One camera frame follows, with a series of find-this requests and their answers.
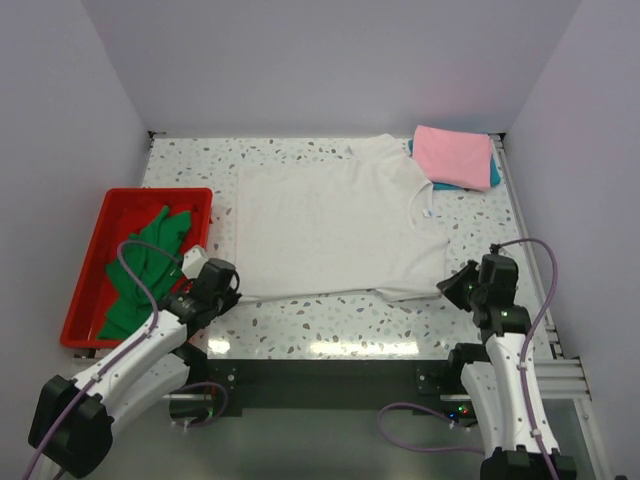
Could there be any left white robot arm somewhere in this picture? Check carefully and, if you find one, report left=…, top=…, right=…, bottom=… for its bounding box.
left=27, top=259, right=240, bottom=479

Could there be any white t shirt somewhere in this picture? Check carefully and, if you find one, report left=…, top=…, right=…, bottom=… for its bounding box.
left=235, top=134, right=449, bottom=301

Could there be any folded teal t shirt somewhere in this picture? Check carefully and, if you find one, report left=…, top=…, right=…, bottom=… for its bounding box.
left=408, top=140, right=501, bottom=191

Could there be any green t shirt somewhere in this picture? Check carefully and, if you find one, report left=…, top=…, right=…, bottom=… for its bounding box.
left=97, top=205, right=192, bottom=340

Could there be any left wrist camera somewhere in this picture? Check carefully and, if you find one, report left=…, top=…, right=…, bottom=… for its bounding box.
left=181, top=245, right=209, bottom=279

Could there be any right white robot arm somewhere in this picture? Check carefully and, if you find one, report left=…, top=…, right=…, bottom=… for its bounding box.
left=437, top=249, right=577, bottom=479

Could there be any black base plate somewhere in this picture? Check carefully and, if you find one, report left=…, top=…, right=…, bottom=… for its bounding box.
left=169, top=359, right=474, bottom=422

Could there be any folded pink t shirt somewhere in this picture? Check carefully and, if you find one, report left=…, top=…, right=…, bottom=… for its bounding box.
left=412, top=125, right=493, bottom=191

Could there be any red plastic bin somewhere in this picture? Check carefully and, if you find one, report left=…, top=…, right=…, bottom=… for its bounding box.
left=60, top=188, right=213, bottom=349

